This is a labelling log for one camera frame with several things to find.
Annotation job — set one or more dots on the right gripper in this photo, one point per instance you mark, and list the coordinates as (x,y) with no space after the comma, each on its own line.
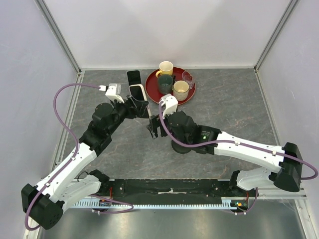
(156,123)

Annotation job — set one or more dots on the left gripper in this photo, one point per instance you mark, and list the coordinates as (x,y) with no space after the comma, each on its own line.
(135,108)

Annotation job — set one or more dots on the pink case smartphone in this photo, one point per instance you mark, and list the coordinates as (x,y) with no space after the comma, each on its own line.
(138,92)

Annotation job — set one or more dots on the white case smartphone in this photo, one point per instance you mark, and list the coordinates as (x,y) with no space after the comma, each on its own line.
(134,77)

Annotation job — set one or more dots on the black round suction base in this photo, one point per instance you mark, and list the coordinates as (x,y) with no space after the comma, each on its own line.
(180,149)

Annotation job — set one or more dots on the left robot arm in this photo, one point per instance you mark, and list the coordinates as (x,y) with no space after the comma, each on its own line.
(45,203)

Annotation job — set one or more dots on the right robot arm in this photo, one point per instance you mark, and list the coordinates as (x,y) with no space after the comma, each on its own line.
(278,166)

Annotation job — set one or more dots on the red round tray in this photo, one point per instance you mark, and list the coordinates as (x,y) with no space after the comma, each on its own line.
(151,86)

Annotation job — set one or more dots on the dark green mug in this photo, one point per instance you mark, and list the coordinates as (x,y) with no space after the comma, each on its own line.
(165,83)

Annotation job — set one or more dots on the cream faceted cup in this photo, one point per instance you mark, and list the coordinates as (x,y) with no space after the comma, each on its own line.
(180,90)

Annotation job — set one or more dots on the yellow mug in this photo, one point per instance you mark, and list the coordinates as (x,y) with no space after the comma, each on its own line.
(165,67)

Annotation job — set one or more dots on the clear drinking glass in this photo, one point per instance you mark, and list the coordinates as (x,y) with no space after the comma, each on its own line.
(187,77)

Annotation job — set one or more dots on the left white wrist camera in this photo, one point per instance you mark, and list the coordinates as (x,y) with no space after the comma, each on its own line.
(112,92)

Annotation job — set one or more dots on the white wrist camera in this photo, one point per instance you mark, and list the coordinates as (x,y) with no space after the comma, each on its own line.
(167,105)
(112,92)

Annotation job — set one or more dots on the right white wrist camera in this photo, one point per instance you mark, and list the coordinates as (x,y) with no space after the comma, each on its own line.
(167,105)

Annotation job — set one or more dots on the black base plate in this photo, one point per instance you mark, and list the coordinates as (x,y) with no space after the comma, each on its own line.
(171,191)

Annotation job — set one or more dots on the grey slotted cable duct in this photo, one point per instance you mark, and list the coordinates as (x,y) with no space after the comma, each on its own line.
(95,203)

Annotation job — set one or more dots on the left aluminium frame post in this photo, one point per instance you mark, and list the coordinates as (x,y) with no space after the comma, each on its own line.
(58,34)

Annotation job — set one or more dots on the aluminium frame post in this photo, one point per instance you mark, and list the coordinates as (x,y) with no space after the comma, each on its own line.
(58,34)
(276,33)

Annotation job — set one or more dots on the right aluminium frame post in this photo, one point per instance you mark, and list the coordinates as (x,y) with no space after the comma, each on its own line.
(276,33)

